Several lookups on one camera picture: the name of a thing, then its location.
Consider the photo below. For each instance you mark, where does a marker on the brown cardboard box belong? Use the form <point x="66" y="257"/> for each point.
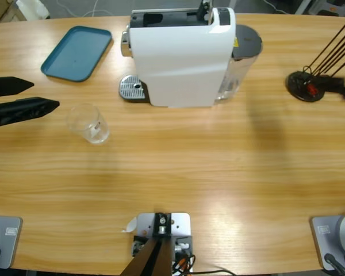
<point x="0" y="11"/>

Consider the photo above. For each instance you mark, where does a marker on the teal plastic tray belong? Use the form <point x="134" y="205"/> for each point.
<point x="74" y="54"/>

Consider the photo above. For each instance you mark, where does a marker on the grey equipment box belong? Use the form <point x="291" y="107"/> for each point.
<point x="333" y="7"/>

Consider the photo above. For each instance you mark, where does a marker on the white block with dark post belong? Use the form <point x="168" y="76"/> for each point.
<point x="161" y="227"/>

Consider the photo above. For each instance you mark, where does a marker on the white capsule coffee machine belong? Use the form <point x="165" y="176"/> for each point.
<point x="175" y="66"/>

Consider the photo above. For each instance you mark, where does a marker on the white paper tab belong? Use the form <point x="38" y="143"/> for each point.
<point x="130" y="225"/>

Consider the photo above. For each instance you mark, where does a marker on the white foam block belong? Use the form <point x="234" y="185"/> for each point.
<point x="31" y="7"/>

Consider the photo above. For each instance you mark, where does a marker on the white metal frame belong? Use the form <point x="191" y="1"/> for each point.
<point x="302" y="7"/>

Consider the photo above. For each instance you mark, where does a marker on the black capsule holder with rods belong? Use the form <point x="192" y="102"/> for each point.
<point x="296" y="83"/>

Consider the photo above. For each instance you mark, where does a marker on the clear water tank black lid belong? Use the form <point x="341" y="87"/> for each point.
<point x="247" y="38"/>

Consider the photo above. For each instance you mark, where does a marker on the grey coffee machine lever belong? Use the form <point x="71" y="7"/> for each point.
<point x="203" y="13"/>

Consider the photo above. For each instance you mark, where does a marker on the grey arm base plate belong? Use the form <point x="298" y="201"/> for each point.
<point x="333" y="235"/>
<point x="5" y="241"/>

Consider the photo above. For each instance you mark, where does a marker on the clear glass cup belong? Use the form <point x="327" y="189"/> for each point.
<point x="86" y="123"/>

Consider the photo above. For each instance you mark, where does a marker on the red coffee capsule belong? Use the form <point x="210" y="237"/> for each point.
<point x="312" y="89"/>

